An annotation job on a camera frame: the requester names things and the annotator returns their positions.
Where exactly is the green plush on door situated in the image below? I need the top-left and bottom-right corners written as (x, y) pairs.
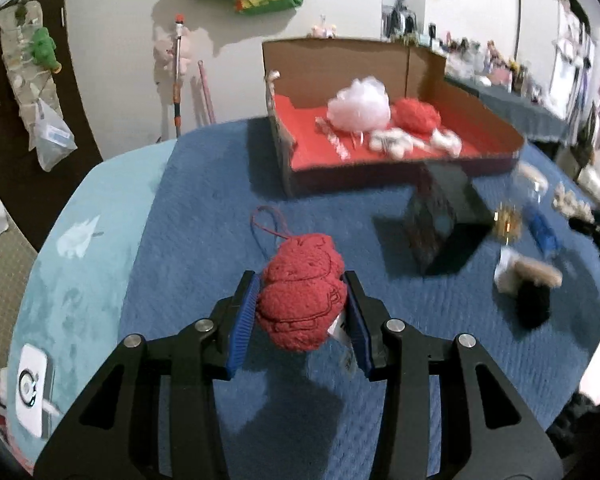
top-left (31, 27), bottom-right (62, 74)

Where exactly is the white fluffy soft item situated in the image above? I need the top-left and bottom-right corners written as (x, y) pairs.
top-left (430, 129), bottom-right (463, 158)

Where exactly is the cardboard box red interior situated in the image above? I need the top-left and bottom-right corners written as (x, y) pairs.
top-left (262, 38), bottom-right (524, 196)

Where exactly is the light teal cushion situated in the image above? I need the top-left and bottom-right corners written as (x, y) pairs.
top-left (6, 141), bottom-right (175, 470)

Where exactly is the dark brown door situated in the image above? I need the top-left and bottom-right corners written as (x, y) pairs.
top-left (0, 0), bottom-right (102, 248)

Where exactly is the beige round brush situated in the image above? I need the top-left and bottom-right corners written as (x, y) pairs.
top-left (494, 246), bottom-right (562, 296)

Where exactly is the cream lace scrunchie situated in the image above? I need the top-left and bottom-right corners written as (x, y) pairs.
top-left (552, 182), bottom-right (594, 222)

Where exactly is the white charger device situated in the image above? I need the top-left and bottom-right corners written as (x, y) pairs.
top-left (15, 344), bottom-right (48, 439)

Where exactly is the red knitted bunny plush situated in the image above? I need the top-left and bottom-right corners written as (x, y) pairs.
top-left (250, 205), bottom-right (348, 352)

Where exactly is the table with dark cloth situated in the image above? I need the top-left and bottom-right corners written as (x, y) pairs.
top-left (444, 39), bottom-right (581, 146)

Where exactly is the pink plush toy on wall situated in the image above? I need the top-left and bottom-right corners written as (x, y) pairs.
top-left (308, 14), bottom-right (337, 39)

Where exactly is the glass jar with cork lid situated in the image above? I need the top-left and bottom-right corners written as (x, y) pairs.
top-left (493, 162), bottom-right (548, 245)

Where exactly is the blue textured blanket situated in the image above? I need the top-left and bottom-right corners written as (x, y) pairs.
top-left (119, 116), bottom-right (600, 480)

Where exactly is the black rectangular box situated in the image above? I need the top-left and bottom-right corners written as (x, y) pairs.
top-left (404, 162), bottom-right (494, 276)

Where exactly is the blue cloth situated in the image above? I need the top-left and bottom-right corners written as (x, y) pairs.
top-left (522, 207), bottom-right (562, 258)

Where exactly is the black fluffy pompom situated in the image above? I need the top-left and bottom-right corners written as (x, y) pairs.
top-left (515, 281), bottom-right (552, 330)

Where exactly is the red mesh bath pouf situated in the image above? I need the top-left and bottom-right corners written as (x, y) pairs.
top-left (392, 98), bottom-right (442, 136)

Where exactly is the white mesh bath pouf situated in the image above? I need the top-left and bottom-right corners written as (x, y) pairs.
top-left (326, 76), bottom-right (391, 132)

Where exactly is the white fluffy star scrunchie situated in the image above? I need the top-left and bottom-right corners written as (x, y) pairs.
top-left (367, 128), bottom-right (427, 159)

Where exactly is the plastic bag on door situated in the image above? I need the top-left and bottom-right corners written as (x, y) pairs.
top-left (33, 99), bottom-right (78, 172)

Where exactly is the pink plush behind pole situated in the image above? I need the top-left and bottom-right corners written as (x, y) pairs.
top-left (154, 26), bottom-right (193, 76)

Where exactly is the orange-tipped pole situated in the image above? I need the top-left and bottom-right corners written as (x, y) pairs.
top-left (173, 14), bottom-right (184, 138)

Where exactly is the white tag miffy label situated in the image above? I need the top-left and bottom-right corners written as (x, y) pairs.
top-left (327, 311), bottom-right (358, 377)

